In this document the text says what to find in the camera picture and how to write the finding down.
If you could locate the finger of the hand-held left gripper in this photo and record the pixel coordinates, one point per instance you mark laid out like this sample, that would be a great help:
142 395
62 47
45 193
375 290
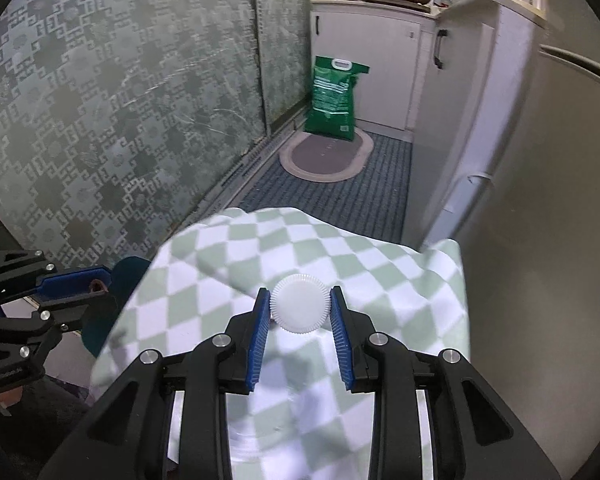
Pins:
72 278
70 312

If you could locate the white kitchen cabinet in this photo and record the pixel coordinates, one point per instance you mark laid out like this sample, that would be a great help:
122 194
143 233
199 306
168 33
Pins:
375 60

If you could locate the green rice bag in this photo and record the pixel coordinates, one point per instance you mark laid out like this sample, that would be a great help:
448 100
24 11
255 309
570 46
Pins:
332 100

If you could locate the oval brown floor mat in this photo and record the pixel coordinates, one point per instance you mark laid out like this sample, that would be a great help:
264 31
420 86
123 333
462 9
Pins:
325 157

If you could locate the white ridged lid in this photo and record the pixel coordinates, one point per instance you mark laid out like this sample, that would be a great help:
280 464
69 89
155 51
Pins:
300 302

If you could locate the white tall cabinet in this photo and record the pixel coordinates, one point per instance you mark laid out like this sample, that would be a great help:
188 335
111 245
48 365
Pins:
480 110

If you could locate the beige refrigerator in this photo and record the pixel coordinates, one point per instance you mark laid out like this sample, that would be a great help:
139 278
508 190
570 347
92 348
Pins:
555 260

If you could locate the grey striped floor mat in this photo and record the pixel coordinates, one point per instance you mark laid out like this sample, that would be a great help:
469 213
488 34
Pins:
365 210

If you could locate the green white checkered tablecloth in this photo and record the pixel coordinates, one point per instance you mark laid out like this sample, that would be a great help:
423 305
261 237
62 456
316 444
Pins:
330 260

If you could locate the patterned glass sliding door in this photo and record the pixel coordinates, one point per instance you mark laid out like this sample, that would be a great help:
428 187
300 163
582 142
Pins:
105 110
285 50

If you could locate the dark cloth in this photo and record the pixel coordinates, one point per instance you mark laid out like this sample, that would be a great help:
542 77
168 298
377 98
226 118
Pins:
45 415

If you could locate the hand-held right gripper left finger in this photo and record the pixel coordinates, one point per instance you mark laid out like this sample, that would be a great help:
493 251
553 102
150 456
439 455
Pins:
260 340

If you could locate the black induction cooker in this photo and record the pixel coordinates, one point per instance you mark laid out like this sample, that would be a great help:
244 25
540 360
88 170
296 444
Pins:
395 2

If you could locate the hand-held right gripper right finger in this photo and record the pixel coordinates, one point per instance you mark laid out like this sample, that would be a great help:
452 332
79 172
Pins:
341 340

